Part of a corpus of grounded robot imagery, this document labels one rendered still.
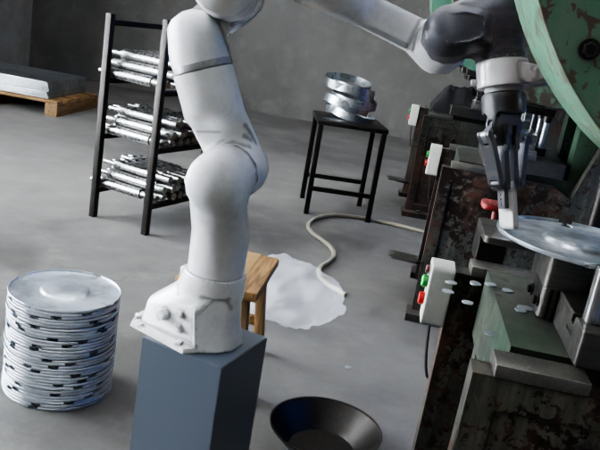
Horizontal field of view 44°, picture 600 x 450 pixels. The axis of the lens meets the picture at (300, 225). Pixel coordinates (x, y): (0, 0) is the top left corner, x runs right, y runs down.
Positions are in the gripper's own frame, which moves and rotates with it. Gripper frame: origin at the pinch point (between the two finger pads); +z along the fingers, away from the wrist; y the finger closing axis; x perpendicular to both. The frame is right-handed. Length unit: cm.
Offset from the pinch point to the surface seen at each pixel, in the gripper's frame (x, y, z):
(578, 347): 17.0, 7.8, 21.1
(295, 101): -540, -391, -114
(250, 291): -91, -8, 21
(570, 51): 35, 37, -17
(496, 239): 1.6, 5.7, 4.9
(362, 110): -223, -183, -54
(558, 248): 8.4, -1.7, 6.9
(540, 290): 3.3, -3.8, 14.5
